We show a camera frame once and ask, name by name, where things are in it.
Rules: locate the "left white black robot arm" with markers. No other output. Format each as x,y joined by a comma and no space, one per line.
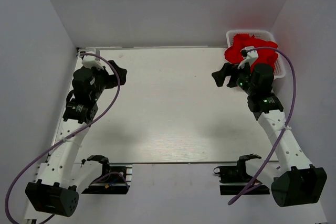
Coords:
56,191

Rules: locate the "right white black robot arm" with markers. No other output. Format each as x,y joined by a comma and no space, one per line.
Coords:
297,181

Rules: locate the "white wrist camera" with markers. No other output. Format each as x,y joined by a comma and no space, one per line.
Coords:
90,61
249,55

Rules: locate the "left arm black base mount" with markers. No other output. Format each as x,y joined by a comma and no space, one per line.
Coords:
113,179

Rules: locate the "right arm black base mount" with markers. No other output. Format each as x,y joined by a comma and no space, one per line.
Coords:
233,178

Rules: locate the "red shirts pile in basket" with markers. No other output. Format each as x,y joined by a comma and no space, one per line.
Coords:
240,41

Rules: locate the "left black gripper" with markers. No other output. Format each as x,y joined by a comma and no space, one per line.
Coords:
105,73

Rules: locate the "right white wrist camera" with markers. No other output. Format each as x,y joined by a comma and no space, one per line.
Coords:
249,55

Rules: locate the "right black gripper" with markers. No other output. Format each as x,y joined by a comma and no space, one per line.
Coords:
220,76

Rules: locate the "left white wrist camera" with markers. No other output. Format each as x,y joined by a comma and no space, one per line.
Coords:
90,61

